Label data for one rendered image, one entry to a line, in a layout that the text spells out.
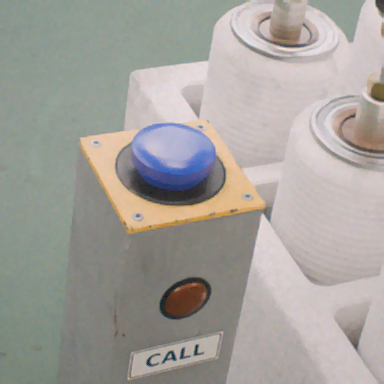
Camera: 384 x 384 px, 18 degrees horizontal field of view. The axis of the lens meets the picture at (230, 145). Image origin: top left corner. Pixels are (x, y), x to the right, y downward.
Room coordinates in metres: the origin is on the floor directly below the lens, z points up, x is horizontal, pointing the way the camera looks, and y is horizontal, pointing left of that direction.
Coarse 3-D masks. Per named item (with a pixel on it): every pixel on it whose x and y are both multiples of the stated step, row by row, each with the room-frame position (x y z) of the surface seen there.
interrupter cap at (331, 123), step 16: (336, 96) 0.63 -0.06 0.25; (352, 96) 0.64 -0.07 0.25; (320, 112) 0.61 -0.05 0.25; (336, 112) 0.61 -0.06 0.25; (352, 112) 0.62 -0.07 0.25; (320, 128) 0.60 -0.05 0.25; (336, 128) 0.60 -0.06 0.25; (352, 128) 0.61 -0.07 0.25; (320, 144) 0.58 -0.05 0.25; (336, 144) 0.58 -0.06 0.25; (352, 144) 0.59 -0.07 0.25; (368, 144) 0.59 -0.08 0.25; (352, 160) 0.57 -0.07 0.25; (368, 160) 0.57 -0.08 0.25
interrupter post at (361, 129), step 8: (368, 96) 0.60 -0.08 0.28; (360, 104) 0.60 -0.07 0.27; (368, 104) 0.59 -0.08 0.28; (376, 104) 0.59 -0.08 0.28; (360, 112) 0.60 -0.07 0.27; (368, 112) 0.59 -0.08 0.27; (376, 112) 0.59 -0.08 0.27; (360, 120) 0.60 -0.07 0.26; (368, 120) 0.59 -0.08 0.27; (376, 120) 0.59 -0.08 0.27; (360, 128) 0.60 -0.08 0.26; (368, 128) 0.59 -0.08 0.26; (376, 128) 0.59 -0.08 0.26; (360, 136) 0.59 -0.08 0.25; (368, 136) 0.59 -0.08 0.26; (376, 136) 0.59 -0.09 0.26
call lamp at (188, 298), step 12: (180, 288) 0.42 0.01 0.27; (192, 288) 0.42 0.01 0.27; (204, 288) 0.42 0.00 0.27; (168, 300) 0.41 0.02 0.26; (180, 300) 0.42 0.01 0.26; (192, 300) 0.42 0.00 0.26; (204, 300) 0.42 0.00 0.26; (168, 312) 0.41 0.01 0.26; (180, 312) 0.42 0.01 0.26; (192, 312) 0.42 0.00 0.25
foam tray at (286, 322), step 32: (192, 64) 0.75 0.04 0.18; (128, 96) 0.73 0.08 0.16; (160, 96) 0.70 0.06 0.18; (192, 96) 0.73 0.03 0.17; (128, 128) 0.72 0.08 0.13; (256, 256) 0.55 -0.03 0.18; (288, 256) 0.56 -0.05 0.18; (256, 288) 0.54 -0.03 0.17; (288, 288) 0.53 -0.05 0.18; (320, 288) 0.53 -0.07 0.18; (352, 288) 0.54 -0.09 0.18; (256, 320) 0.53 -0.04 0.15; (288, 320) 0.51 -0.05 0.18; (320, 320) 0.51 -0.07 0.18; (352, 320) 0.53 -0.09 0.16; (256, 352) 0.53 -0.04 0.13; (288, 352) 0.50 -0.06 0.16; (320, 352) 0.48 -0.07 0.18; (352, 352) 0.49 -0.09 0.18
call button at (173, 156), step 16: (144, 128) 0.46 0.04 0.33; (160, 128) 0.46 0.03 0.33; (176, 128) 0.46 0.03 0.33; (192, 128) 0.47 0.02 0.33; (144, 144) 0.45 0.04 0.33; (160, 144) 0.45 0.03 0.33; (176, 144) 0.45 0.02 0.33; (192, 144) 0.45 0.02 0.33; (208, 144) 0.46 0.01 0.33; (144, 160) 0.44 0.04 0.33; (160, 160) 0.44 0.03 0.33; (176, 160) 0.44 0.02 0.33; (192, 160) 0.44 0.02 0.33; (208, 160) 0.44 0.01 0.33; (144, 176) 0.44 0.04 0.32; (160, 176) 0.43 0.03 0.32; (176, 176) 0.43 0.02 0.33; (192, 176) 0.43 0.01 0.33
